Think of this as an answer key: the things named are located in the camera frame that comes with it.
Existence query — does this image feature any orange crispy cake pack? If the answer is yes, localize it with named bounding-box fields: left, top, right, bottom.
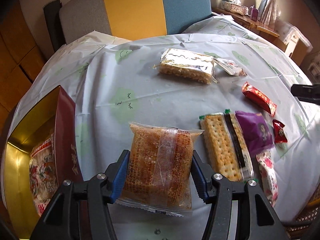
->
left=117, top=122, right=203, bottom=217

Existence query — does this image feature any large red sesame candy bag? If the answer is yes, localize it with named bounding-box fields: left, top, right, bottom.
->
left=29, top=129, right=58, bottom=216

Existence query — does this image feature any small white snack packet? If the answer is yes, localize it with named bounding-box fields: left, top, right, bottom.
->
left=214, top=57, right=247, bottom=76

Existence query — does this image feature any clear puffed rice cake pack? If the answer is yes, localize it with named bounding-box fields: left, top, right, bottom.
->
left=153, top=48, right=218, bottom=85

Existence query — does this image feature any green cracker sandwich pack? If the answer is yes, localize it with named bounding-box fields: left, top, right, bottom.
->
left=199, top=113, right=254, bottom=181

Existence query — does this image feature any red patterned candy bar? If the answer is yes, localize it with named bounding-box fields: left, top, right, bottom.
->
left=242, top=82, right=277, bottom=117

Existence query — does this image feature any small red candy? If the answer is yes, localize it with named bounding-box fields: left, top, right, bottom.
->
left=272, top=119, right=287, bottom=144

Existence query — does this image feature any pink floral snack bar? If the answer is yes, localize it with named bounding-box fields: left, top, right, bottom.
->
left=256, top=151, right=278, bottom=207

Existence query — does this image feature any purple snack packet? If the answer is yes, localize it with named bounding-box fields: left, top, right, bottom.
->
left=235, top=111, right=274, bottom=158

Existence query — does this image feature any wooden side desk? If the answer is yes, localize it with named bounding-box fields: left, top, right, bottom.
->
left=212, top=8, right=279, bottom=38

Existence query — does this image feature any red gold gift box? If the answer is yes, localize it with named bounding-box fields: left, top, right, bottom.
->
left=3, top=86, right=83, bottom=239

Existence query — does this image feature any purple small box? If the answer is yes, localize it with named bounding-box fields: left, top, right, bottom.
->
left=250, top=6, right=259, bottom=22

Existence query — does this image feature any wicker chair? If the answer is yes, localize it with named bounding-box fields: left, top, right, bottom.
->
left=283, top=185, right=319, bottom=239

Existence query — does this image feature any patterned tissue box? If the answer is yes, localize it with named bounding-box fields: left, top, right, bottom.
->
left=229, top=0, right=247, bottom=16

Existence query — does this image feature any grey yellow blue chair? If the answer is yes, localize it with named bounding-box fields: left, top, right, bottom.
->
left=59, top=0, right=212, bottom=43

